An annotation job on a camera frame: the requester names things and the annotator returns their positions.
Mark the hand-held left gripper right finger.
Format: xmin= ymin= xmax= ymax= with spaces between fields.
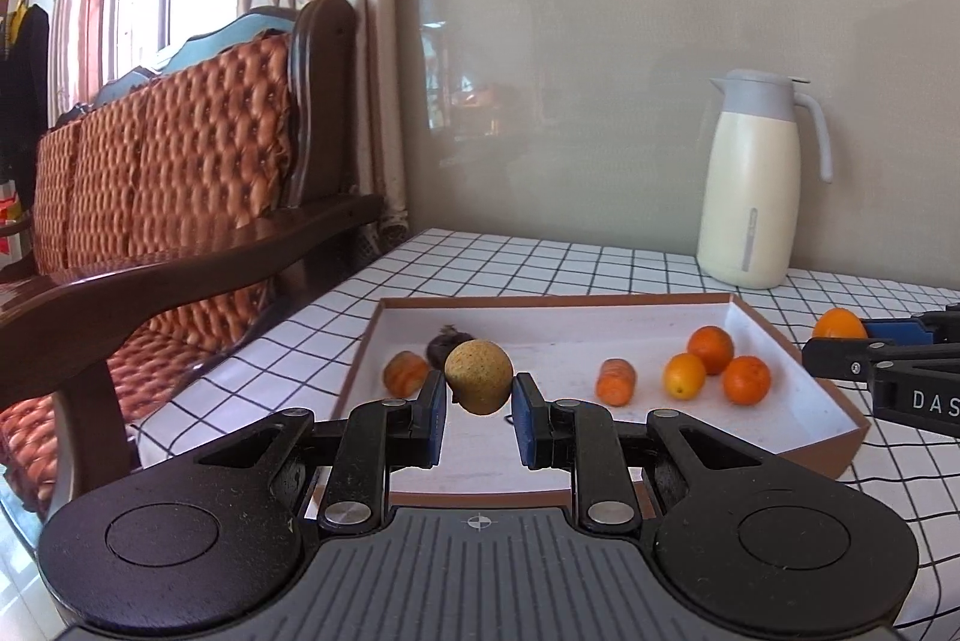
xmin=512 ymin=372 xmax=773 ymax=533

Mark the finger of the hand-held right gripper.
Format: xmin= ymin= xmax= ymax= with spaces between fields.
xmin=801 ymin=339 xmax=960 ymax=383
xmin=862 ymin=305 xmax=960 ymax=346

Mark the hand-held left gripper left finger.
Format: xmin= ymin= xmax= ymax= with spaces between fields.
xmin=196 ymin=371 xmax=449 ymax=533

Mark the small yellowish orange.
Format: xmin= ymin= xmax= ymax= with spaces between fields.
xmin=662 ymin=352 xmax=708 ymax=401
xmin=812 ymin=308 xmax=869 ymax=342

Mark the carrot piece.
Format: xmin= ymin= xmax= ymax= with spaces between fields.
xmin=596 ymin=358 xmax=637 ymax=407
xmin=382 ymin=351 xmax=432 ymax=397

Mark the small brown longan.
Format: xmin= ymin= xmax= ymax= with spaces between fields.
xmin=444 ymin=339 xmax=515 ymax=417

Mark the brown cardboard box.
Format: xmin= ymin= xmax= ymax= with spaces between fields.
xmin=341 ymin=292 xmax=872 ymax=507

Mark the dark purple round fruit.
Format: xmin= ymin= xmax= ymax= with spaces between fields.
xmin=425 ymin=326 xmax=475 ymax=373

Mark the white black-grid tablecloth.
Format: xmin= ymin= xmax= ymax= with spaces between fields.
xmin=127 ymin=227 xmax=960 ymax=627

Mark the cream thermos jug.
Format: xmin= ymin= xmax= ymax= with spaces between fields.
xmin=696 ymin=69 xmax=835 ymax=291

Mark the orange tufted sofa cushion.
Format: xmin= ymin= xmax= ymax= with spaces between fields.
xmin=34 ymin=33 xmax=295 ymax=278
xmin=0 ymin=281 xmax=290 ymax=511

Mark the red white bag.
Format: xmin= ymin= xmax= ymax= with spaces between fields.
xmin=0 ymin=179 xmax=35 ymax=271

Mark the dark hanging clothing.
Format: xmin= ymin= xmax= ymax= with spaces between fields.
xmin=0 ymin=0 xmax=50 ymax=207

